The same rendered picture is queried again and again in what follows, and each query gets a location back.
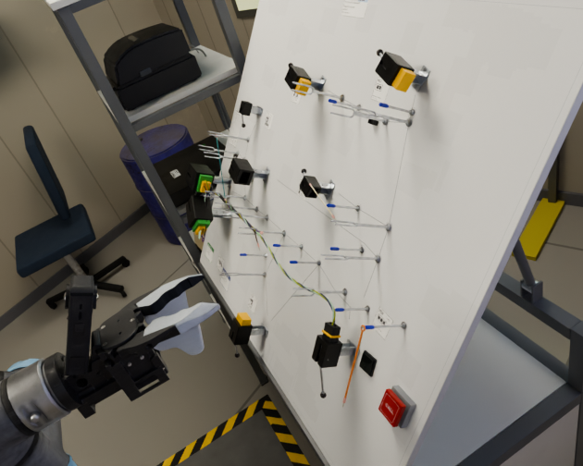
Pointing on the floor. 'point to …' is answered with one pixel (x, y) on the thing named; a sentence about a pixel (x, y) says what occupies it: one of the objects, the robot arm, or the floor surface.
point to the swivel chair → (57, 229)
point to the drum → (162, 139)
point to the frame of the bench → (541, 420)
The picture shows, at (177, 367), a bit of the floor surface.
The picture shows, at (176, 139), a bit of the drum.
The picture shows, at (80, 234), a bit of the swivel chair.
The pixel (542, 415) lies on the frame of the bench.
